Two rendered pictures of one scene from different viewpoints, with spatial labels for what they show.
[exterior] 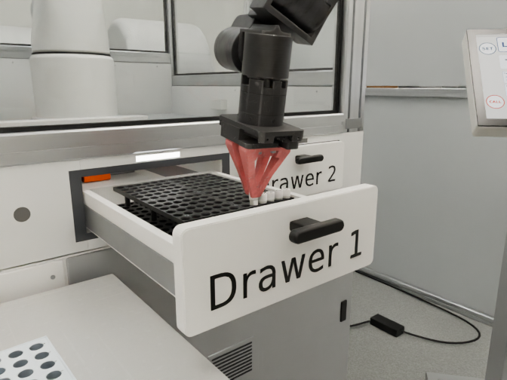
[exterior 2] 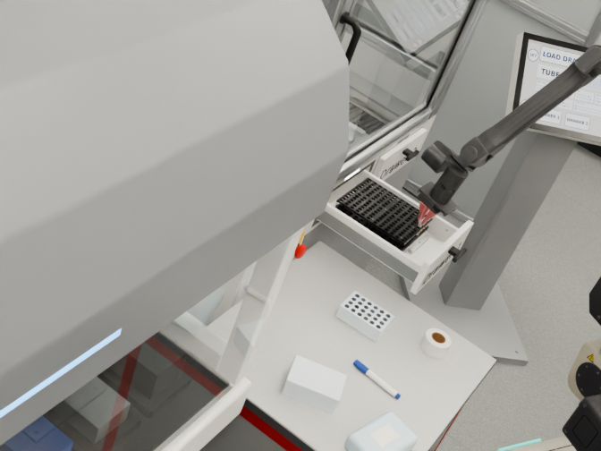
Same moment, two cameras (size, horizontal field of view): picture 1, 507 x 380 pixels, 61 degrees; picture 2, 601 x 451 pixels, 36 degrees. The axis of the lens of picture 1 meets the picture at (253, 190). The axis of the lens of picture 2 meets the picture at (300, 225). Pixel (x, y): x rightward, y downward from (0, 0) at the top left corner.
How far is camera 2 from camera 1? 2.15 m
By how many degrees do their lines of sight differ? 35
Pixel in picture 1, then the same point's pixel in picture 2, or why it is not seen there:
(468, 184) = (470, 80)
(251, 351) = not seen: hidden behind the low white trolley
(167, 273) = (402, 268)
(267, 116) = (446, 201)
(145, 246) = (388, 253)
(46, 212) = not seen: hidden behind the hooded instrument
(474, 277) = not seen: hidden behind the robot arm
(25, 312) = (308, 270)
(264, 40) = (459, 178)
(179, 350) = (390, 293)
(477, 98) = (516, 100)
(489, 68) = (529, 74)
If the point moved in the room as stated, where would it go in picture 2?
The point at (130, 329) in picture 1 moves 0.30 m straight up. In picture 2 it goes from (363, 281) to (402, 196)
